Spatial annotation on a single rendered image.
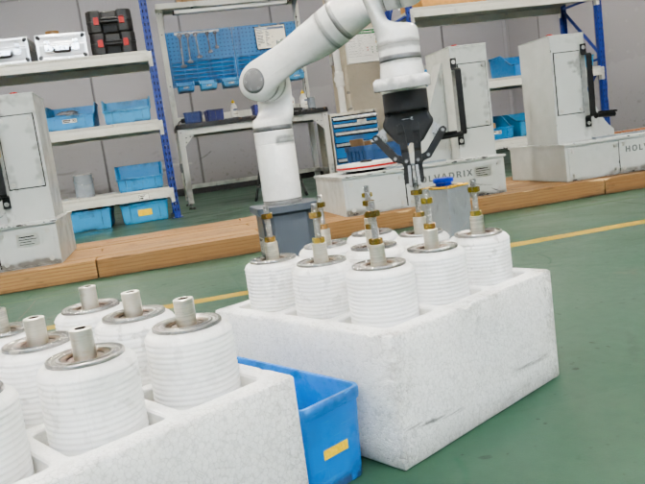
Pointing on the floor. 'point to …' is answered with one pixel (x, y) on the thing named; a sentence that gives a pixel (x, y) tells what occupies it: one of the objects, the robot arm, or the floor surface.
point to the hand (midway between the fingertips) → (414, 175)
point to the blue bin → (324, 423)
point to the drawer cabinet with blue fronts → (349, 130)
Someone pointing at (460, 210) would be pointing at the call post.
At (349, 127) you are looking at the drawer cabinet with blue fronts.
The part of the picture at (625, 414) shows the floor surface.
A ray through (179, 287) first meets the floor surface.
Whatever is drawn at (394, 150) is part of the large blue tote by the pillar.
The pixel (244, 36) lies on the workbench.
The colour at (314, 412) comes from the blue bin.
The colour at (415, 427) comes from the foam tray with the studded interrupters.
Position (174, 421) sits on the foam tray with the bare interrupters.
